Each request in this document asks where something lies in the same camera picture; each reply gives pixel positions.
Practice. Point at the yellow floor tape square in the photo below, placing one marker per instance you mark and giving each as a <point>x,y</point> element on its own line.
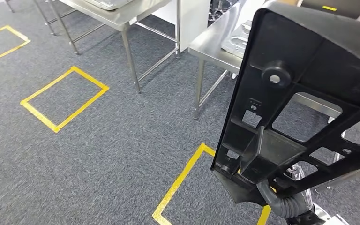
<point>178,181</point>

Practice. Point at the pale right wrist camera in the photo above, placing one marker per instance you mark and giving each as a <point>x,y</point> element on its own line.
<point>326,217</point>

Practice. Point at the black plastic panel part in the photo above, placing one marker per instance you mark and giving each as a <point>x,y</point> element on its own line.
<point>307,37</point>

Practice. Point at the aluminium fixture plate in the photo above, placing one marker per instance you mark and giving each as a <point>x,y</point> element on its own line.
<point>237,43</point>
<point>108,3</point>

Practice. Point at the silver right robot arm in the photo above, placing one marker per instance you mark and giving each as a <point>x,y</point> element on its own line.
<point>285,205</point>

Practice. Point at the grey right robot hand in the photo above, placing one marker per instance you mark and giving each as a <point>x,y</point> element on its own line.
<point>295,173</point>

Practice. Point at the white panel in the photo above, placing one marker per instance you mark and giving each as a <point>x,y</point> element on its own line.
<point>192,21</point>

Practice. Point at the stainless steel workbench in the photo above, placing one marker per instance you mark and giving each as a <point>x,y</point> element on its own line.
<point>211,46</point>

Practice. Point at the stainless steel table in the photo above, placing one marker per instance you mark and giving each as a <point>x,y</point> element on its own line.
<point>114,18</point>

